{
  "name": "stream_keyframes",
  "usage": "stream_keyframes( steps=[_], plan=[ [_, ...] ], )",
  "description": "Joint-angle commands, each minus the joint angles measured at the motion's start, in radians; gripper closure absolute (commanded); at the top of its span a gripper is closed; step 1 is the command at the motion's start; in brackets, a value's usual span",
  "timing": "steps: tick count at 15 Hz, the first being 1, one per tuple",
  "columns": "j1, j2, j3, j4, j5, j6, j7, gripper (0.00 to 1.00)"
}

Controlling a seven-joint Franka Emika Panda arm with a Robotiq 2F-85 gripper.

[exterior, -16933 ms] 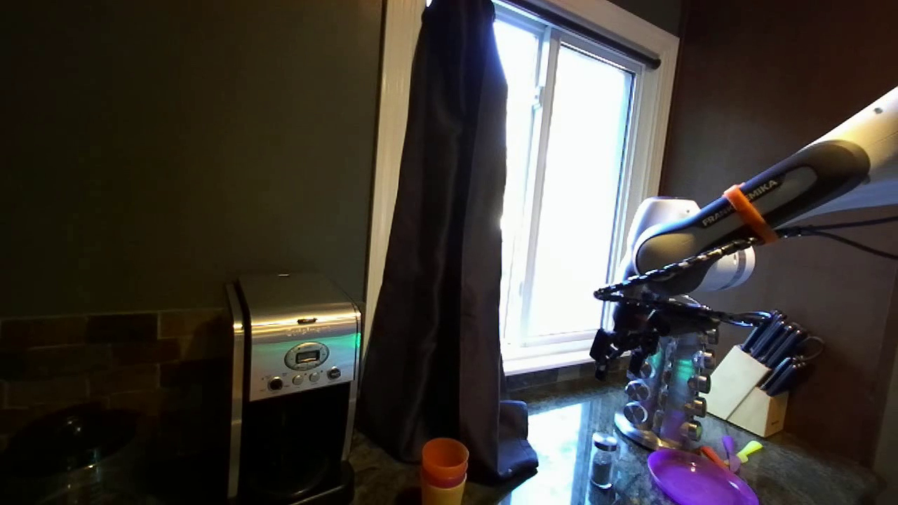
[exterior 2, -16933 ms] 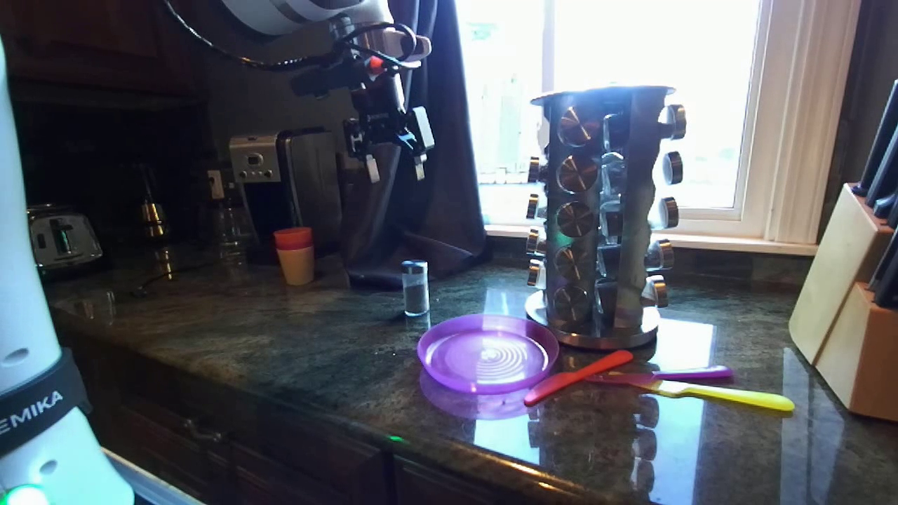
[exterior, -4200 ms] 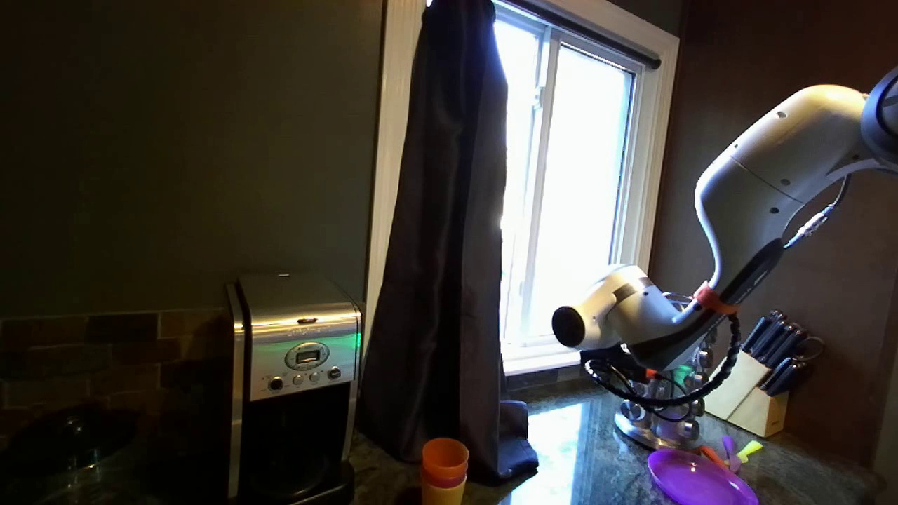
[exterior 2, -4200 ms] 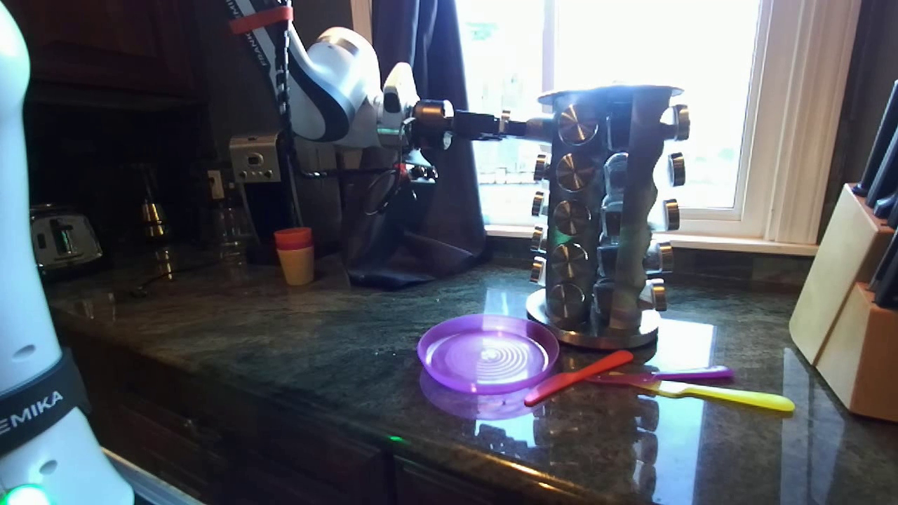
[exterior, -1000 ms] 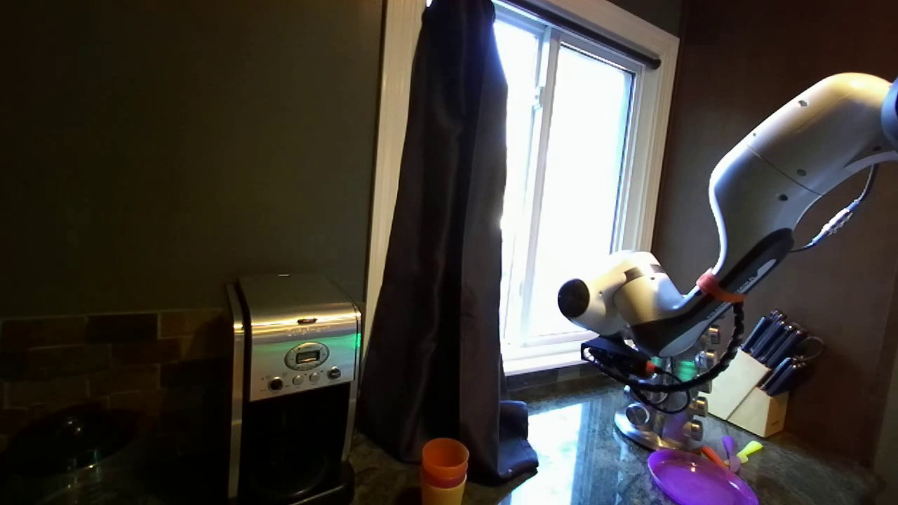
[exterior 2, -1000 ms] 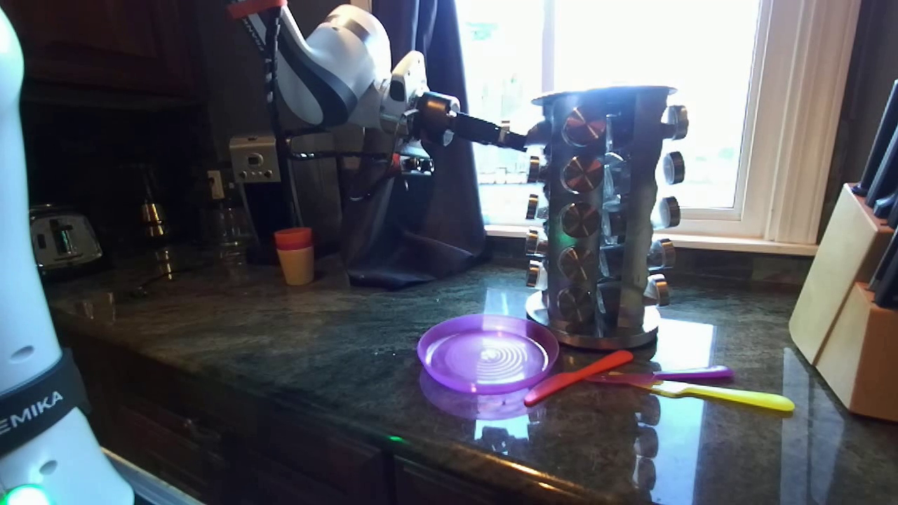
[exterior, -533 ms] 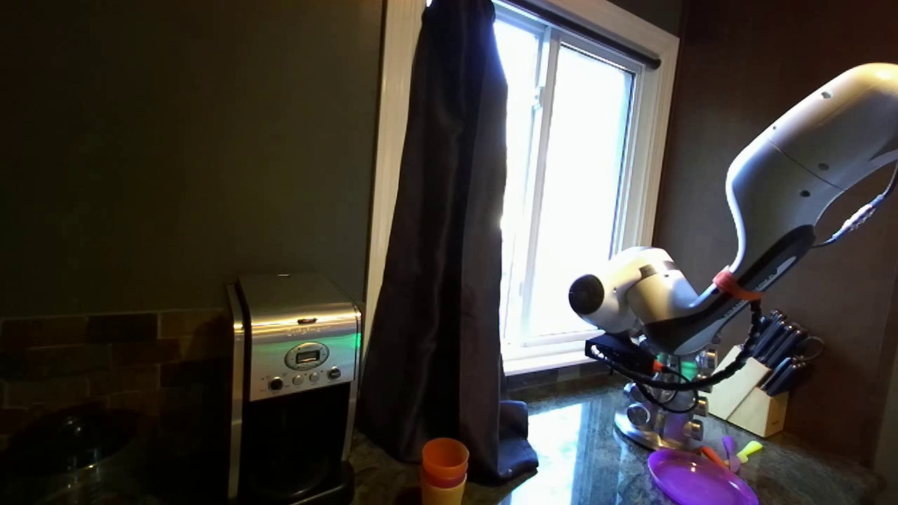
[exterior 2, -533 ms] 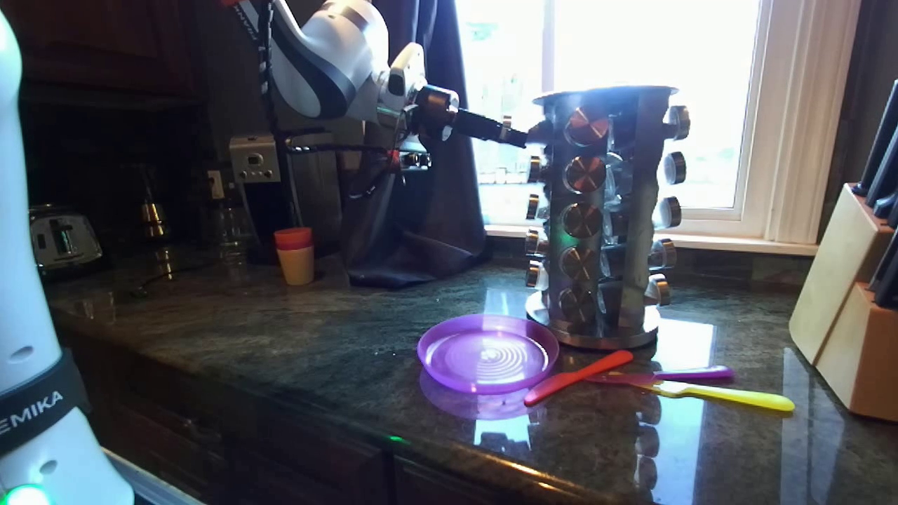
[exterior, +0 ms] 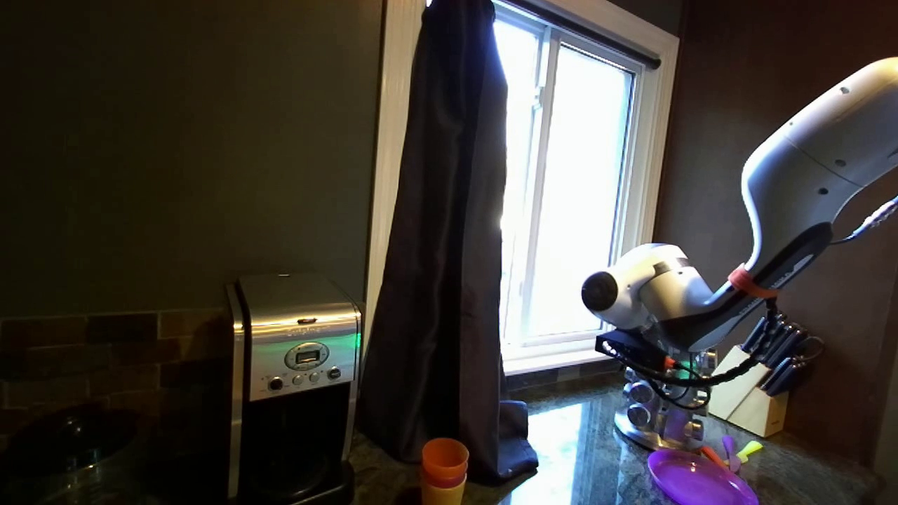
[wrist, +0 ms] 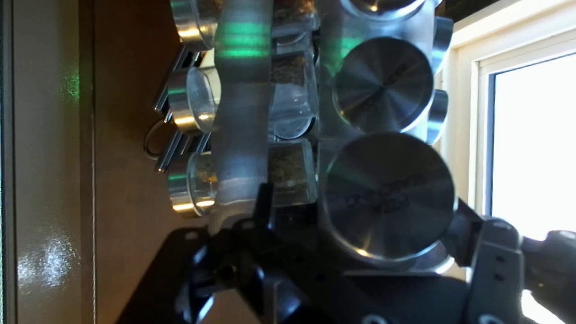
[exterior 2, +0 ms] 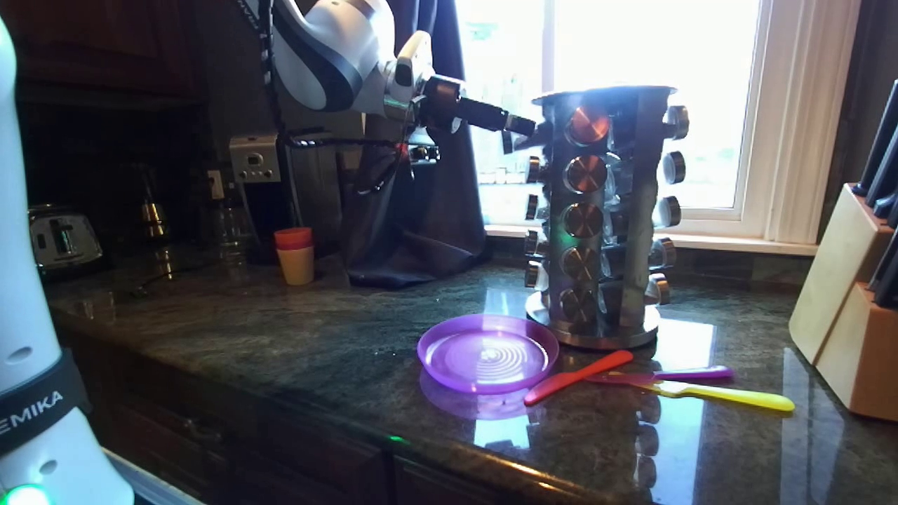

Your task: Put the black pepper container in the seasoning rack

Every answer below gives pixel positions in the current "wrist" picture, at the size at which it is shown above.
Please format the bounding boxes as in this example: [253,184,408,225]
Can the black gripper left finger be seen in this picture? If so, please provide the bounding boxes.
[116,182,318,324]

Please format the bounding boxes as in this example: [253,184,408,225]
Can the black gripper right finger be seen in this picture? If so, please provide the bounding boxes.
[444,200,576,324]

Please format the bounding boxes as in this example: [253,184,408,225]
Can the steel revolving seasoning rack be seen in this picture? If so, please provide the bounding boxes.
[166,0,458,278]

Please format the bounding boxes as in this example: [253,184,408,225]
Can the steel capped spice jar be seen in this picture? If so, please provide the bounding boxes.
[429,15,456,78]
[170,0,321,53]
[166,60,321,141]
[330,35,438,135]
[426,89,453,146]
[166,141,321,218]
[339,0,431,20]

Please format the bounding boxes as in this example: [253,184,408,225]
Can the white framed window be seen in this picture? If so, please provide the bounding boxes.
[444,0,576,324]

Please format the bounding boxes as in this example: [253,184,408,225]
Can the black handled knife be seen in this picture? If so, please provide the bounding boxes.
[143,123,210,173]
[152,47,204,116]

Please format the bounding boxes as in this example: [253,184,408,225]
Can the loop handled kitchen shears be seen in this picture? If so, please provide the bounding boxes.
[143,119,177,159]

